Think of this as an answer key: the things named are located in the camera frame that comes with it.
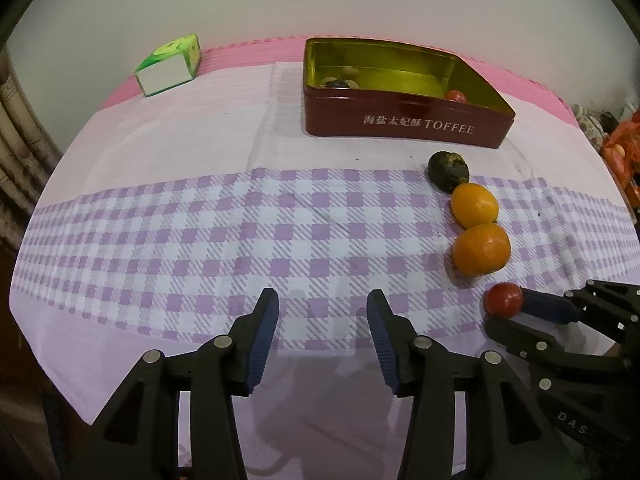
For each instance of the brown longan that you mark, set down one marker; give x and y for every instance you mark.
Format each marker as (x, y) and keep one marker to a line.
(350, 71)
(351, 83)

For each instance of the green tissue box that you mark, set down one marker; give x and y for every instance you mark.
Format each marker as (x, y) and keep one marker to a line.
(167, 65)

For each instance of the red tin box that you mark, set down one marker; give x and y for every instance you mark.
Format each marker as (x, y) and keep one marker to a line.
(400, 125)

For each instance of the printed snack bag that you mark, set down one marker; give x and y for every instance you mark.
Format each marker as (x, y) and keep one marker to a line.
(592, 120)

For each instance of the pink striped mat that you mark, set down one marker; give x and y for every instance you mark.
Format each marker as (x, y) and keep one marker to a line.
(235, 52)

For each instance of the small red stemmed tomato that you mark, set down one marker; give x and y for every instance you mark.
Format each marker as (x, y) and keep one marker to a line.
(502, 300)

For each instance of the small dark oval fruit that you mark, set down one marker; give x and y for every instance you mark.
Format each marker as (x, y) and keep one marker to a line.
(332, 83)

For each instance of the yellow orange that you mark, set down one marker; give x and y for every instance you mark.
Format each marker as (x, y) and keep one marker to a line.
(475, 205)

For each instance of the dark green avocado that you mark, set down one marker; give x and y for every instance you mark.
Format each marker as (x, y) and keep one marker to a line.
(448, 171)

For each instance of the orange tangerine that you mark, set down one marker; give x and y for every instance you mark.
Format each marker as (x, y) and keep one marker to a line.
(481, 250)

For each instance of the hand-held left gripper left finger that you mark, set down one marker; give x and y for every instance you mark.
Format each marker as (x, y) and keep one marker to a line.
(262, 340)

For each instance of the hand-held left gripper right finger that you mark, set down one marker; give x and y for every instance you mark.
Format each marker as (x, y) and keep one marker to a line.
(382, 350)

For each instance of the orange plastic bag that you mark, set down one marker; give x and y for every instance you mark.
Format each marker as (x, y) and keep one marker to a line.
(622, 155)

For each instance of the purple checked tablecloth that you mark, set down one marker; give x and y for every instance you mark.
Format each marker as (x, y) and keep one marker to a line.
(150, 240)

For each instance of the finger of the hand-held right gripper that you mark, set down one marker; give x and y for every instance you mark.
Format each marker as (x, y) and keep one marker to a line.
(525, 341)
(550, 307)

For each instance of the rattan chair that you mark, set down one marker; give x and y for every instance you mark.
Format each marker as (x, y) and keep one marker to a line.
(20, 135)

